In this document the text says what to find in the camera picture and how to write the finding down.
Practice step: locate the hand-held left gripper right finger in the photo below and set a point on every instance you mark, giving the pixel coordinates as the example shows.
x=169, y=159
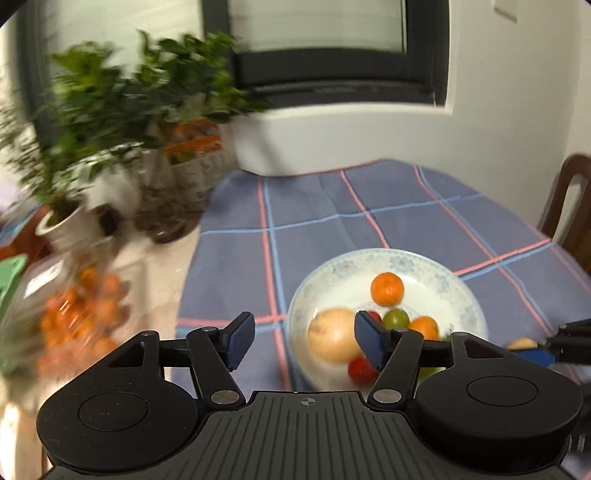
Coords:
x=369, y=340

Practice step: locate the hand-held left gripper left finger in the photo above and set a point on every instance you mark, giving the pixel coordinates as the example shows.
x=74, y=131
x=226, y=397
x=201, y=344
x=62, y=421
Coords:
x=241, y=340

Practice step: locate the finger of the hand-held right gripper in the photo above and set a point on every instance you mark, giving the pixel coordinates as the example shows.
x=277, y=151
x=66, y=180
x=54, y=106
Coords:
x=575, y=329
x=540, y=356

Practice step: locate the small yellow fruit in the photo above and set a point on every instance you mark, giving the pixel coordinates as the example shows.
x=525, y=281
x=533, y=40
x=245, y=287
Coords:
x=521, y=344

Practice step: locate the cluster of green tomatoes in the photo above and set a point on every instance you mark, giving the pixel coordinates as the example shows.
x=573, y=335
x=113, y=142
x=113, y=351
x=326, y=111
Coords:
x=396, y=318

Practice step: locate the yellow round melon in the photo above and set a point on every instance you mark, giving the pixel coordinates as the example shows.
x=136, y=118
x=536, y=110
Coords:
x=332, y=337

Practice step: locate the pale blue patterned plate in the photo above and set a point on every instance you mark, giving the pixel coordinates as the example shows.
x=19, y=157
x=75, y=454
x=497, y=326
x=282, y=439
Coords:
x=323, y=281

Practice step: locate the brown wooden chair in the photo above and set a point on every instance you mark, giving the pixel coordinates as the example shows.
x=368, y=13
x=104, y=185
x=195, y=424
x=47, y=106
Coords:
x=561, y=194

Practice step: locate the pile of kumquats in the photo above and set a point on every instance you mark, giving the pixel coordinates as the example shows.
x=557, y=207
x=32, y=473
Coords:
x=106, y=314

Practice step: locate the blue checked cloth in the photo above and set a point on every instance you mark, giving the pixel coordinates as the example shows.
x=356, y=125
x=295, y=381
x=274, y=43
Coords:
x=323, y=207

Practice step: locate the plant in glass vase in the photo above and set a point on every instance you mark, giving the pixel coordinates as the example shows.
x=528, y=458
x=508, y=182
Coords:
x=161, y=217

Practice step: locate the printed paper carton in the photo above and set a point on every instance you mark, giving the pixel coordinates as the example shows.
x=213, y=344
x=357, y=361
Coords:
x=198, y=175

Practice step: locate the dark brown jar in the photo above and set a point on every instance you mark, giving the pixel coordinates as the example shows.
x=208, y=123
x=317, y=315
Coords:
x=111, y=221

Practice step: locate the white vase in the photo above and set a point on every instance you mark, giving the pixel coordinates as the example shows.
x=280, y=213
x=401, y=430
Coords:
x=117, y=189

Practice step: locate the clear plastic box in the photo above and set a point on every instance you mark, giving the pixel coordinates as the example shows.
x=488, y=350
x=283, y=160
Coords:
x=51, y=279

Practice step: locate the potted plant white pot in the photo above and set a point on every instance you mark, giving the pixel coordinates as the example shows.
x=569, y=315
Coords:
x=60, y=228

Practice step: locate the terracotta pot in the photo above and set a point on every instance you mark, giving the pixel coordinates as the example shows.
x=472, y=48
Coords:
x=27, y=240

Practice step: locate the dark window frame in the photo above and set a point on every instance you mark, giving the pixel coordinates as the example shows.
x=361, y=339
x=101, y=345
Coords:
x=427, y=46

